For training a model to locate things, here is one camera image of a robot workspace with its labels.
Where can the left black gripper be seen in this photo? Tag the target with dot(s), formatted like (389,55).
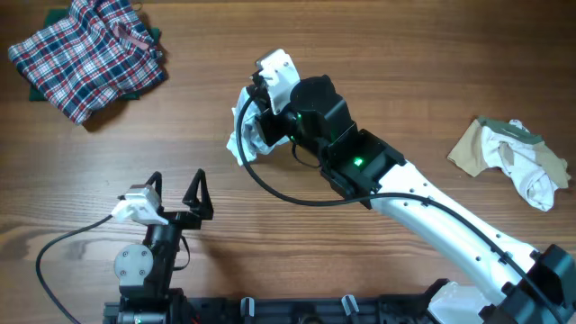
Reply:
(198,211)

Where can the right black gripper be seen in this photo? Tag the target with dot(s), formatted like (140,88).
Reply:
(271,128)

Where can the light blue striped cloth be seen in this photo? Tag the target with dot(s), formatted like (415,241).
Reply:
(253,145)

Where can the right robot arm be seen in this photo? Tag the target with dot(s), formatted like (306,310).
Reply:
(511,282)

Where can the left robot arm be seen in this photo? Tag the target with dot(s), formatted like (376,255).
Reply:
(145,270)

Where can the plaid red blue cloth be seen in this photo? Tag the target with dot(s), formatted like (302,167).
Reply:
(99,52)

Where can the dark green folded cloth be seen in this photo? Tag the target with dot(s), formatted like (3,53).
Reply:
(57,14)

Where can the beige white crumpled garment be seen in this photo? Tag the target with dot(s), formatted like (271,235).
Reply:
(534,169)

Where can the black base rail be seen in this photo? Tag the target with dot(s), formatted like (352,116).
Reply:
(383,309)

